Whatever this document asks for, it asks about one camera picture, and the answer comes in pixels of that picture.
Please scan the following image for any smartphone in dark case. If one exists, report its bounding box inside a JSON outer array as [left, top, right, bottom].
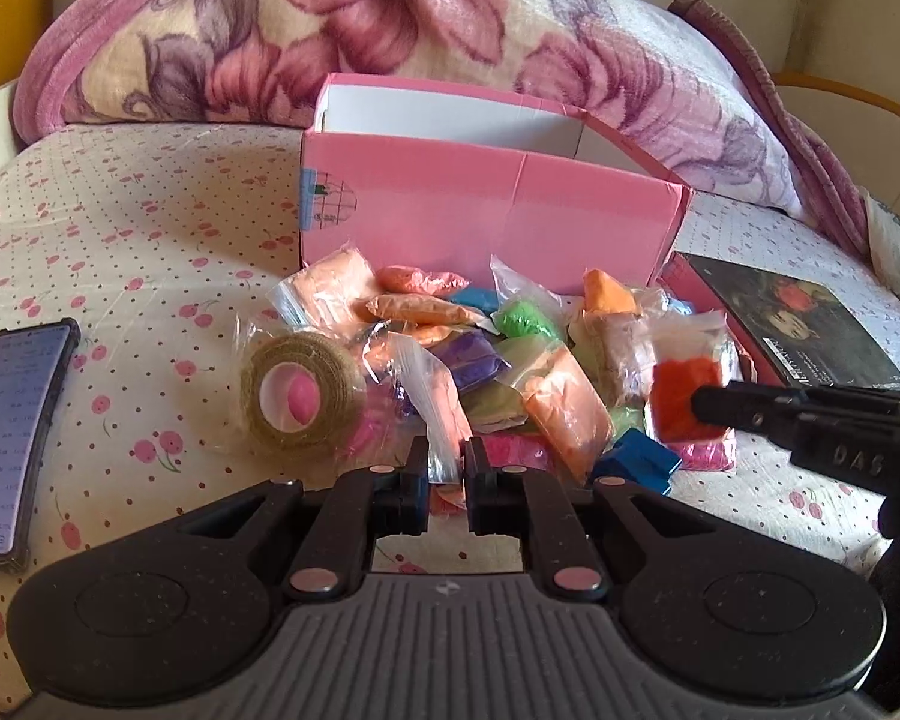
[[0, 319, 80, 572]]

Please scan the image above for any yellow-green clay bag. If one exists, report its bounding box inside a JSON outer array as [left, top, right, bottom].
[[461, 335, 551, 434]]

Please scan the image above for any floral purple blanket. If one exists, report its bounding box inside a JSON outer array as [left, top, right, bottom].
[[13, 0, 870, 257]]

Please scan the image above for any green clay bag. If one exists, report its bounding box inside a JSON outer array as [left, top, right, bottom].
[[493, 298, 562, 340]]

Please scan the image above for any coral clay bag top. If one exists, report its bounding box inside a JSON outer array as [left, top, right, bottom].
[[375, 265, 470, 299]]

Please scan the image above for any magenta clay bag bottom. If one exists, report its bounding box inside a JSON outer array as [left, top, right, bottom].
[[481, 433, 554, 473]]

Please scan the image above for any red clay bag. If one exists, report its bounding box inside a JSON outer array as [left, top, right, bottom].
[[649, 358, 727, 444]]

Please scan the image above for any large orange clay bag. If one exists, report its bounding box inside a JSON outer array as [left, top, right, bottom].
[[518, 343, 614, 484]]

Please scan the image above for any pink clay bag right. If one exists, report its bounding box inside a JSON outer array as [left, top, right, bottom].
[[671, 431, 738, 473]]

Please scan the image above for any gold ribbon tape roll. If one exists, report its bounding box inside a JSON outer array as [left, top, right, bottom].
[[238, 332, 365, 452]]

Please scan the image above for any cyan clay bag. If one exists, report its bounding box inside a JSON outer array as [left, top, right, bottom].
[[450, 286, 499, 314]]

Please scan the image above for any blue clay bag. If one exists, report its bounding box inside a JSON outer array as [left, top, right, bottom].
[[589, 427, 681, 496]]

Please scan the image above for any light orange clay bag left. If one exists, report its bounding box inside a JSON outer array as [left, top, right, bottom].
[[269, 245, 380, 335]]

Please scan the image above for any tan clay bag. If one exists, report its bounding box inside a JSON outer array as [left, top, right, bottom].
[[569, 312, 655, 408]]

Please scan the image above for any purple clay bag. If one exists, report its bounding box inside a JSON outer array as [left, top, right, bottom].
[[429, 330, 510, 395]]

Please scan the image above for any orange clay bag upper right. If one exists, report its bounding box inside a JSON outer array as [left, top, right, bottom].
[[583, 268, 639, 316]]

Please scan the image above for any peach clay bag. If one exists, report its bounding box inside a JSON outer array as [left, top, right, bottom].
[[388, 333, 473, 484]]

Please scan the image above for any pink cardboard box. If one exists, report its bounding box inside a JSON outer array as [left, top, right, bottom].
[[299, 73, 692, 294]]

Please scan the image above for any orange clay bag long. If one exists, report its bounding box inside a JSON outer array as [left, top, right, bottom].
[[365, 294, 494, 332]]

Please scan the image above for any dark floral book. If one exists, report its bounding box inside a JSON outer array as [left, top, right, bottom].
[[660, 254, 900, 391]]

